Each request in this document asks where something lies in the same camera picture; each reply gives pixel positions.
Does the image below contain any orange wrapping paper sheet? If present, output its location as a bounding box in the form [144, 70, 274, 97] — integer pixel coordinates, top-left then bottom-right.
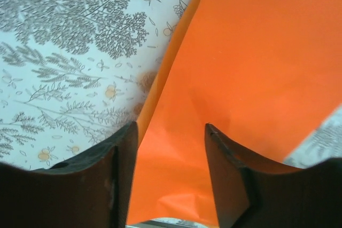
[125, 0, 342, 226]

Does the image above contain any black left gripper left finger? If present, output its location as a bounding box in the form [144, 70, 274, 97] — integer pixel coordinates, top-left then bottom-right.
[0, 121, 139, 228]

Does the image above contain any grey floral tablecloth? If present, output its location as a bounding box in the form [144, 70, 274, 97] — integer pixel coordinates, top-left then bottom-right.
[0, 0, 342, 226]

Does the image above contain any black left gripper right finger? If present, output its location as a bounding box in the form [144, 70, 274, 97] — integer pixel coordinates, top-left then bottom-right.
[204, 122, 342, 228]

